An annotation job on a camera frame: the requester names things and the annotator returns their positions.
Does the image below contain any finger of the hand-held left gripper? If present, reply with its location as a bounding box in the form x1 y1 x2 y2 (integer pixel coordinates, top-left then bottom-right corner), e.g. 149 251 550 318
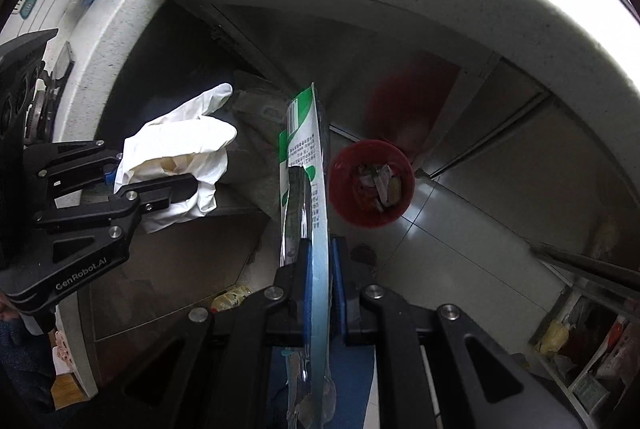
22 139 125 200
32 173 199 277

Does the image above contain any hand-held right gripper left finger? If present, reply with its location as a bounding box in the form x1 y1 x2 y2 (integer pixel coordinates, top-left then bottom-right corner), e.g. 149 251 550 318
95 164 316 429

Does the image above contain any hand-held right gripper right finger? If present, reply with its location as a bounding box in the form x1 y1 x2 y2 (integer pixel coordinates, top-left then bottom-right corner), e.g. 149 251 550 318
330 235 596 429

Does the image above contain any red plastic basin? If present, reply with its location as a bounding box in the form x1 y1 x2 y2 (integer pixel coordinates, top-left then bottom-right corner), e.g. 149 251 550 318
327 139 416 227

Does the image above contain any white rubber glove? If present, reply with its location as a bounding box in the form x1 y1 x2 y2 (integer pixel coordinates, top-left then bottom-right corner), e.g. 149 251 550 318
114 82 238 235

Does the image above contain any teal torn package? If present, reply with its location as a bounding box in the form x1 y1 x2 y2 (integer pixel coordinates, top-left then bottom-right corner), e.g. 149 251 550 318
277 82 341 429

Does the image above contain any person's left forearm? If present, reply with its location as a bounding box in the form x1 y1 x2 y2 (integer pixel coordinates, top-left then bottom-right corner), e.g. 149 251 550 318
0 289 56 415

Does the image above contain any yellow drink bottle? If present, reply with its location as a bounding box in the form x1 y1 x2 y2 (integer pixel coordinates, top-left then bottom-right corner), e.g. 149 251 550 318
212 284 251 312

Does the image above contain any grey plastic bag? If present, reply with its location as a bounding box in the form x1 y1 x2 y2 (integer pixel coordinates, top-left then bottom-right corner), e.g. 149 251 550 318
220 84 301 220

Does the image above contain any pink patterned cloth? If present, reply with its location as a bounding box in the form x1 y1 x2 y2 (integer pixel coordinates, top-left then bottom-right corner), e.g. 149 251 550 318
52 329 78 375

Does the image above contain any yellow plastic bag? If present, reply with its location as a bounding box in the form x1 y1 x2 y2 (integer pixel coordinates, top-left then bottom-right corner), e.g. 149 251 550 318
537 319 571 355

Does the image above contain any metal storage shelf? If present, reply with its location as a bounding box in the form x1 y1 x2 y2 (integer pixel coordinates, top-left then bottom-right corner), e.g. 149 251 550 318
530 241 640 415

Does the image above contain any green and white carton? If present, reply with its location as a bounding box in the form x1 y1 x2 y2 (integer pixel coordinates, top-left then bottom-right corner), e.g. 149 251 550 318
572 374 608 410

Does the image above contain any kitchen wall sticker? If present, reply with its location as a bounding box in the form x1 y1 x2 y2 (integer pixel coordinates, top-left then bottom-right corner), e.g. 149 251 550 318
12 0 41 20

